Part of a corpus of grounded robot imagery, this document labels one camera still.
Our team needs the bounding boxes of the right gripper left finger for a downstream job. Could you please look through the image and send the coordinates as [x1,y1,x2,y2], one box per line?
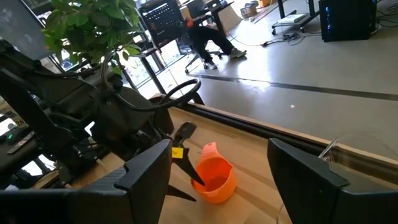
[114,139,173,224]

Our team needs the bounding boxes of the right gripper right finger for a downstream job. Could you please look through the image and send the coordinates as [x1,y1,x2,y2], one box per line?
[266,138,349,224]

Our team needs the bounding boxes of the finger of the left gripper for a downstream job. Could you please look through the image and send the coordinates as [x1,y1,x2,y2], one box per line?
[172,121,206,187]
[166,184,197,202]

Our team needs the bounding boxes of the clear plastic basket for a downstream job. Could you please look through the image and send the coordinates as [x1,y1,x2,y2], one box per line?
[275,133,398,224]

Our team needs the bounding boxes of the office chair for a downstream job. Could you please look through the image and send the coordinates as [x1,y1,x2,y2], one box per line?
[176,34,224,75]

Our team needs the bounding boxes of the potted green leafy tree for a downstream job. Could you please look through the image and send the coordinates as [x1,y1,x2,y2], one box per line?
[42,0,142,75]

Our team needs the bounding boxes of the black equipment rack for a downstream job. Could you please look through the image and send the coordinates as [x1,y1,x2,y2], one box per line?
[139,0,187,47]

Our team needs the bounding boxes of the person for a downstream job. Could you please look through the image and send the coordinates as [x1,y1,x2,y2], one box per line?
[185,17,248,71]

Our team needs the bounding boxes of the black office desk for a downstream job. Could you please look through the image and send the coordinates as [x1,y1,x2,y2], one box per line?
[186,0,237,38]

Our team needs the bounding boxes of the grey monitor screen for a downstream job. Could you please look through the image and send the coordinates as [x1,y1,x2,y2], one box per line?
[0,0,52,60]

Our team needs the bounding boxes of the cardboard box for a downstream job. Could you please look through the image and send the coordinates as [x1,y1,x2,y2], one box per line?
[240,2,259,19]

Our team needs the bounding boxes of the black computer tower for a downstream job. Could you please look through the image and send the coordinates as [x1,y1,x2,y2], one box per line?
[318,0,379,43]

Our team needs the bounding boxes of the wheeled stand with white tray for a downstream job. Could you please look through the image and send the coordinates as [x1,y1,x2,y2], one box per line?
[271,0,321,35]

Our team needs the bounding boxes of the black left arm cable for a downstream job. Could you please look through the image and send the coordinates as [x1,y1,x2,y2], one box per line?
[101,51,202,113]

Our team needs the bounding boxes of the black floor cables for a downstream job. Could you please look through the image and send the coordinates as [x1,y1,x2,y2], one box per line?
[261,30,323,47]

